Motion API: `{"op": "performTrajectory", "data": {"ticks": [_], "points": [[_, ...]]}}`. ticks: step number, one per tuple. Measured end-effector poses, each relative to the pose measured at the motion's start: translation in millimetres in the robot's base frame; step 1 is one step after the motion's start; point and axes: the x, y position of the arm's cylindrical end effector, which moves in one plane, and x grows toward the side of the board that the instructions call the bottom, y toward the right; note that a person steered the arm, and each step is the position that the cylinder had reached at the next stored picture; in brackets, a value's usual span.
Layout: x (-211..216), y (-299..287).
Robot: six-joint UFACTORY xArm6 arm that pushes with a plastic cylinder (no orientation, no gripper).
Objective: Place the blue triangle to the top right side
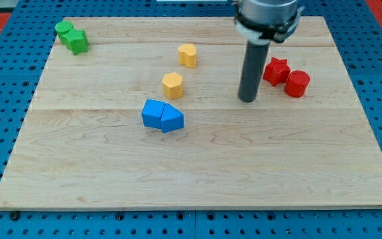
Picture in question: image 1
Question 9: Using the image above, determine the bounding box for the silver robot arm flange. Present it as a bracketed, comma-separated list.
[234, 0, 305, 45]

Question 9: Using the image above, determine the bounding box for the blue triangle block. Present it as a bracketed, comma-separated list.
[160, 104, 184, 133]

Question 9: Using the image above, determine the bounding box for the blue cube block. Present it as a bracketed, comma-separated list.
[141, 99, 166, 129]

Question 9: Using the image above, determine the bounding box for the wooden board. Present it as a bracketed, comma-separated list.
[0, 17, 382, 211]

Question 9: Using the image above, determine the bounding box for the yellow hexagon block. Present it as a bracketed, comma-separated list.
[162, 72, 183, 100]

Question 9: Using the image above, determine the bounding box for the yellow heart block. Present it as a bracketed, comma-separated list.
[177, 43, 197, 68]

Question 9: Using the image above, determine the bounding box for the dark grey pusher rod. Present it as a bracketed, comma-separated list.
[238, 41, 269, 102]

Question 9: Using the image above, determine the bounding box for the red star block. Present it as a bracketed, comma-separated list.
[263, 57, 290, 86]

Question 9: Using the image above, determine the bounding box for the red cylinder block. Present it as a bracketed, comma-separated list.
[285, 70, 310, 98]

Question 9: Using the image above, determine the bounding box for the green star block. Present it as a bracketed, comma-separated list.
[64, 29, 89, 55]

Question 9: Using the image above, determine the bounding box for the green cylinder block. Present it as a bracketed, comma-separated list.
[55, 21, 74, 44]

